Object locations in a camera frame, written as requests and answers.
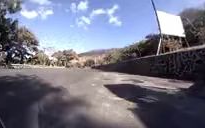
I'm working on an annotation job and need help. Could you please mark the distant hill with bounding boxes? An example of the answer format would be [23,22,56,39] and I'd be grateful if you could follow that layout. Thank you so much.
[77,47,124,58]

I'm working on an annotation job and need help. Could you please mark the grey asphalt road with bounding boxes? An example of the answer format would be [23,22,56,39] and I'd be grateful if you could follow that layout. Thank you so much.
[0,67,205,128]

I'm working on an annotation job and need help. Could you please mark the row of distant bushes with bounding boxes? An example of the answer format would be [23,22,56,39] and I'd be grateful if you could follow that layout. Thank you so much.
[33,49,104,69]

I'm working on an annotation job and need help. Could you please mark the pale kerb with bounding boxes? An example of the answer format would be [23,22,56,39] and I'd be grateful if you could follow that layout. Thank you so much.
[0,63,67,70]

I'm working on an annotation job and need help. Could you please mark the dark leaning pole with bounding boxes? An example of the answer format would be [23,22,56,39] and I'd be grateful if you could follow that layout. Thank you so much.
[150,0,163,36]

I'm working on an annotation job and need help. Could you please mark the white billboard on posts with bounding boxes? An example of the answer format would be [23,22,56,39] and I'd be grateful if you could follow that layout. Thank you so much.
[155,9,191,57]

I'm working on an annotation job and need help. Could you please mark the large dark trees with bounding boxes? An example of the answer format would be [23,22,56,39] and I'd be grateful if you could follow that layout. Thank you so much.
[0,0,41,66]

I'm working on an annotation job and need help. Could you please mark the dark stone wall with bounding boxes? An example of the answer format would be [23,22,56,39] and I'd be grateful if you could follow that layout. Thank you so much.
[91,42,205,83]

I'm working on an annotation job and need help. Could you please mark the trees behind stone wall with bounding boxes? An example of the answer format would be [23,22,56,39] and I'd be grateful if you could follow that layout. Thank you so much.
[103,3,205,63]

